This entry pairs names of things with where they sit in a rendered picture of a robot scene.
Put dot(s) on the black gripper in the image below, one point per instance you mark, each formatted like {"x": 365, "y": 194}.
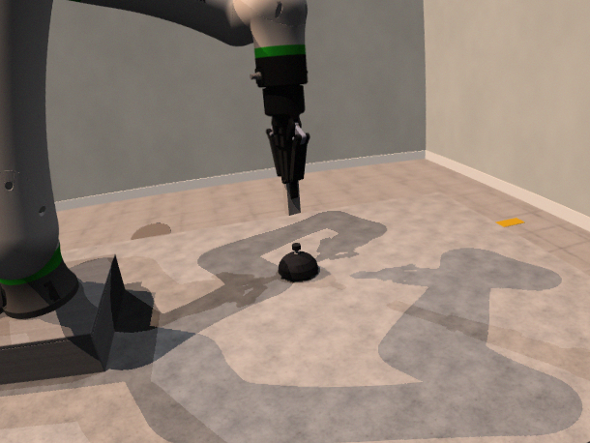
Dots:
{"x": 286, "y": 105}

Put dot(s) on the black desk bell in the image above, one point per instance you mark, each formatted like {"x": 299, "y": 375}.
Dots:
{"x": 297, "y": 265}

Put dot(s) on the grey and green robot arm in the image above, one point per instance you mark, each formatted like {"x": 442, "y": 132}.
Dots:
{"x": 29, "y": 228}

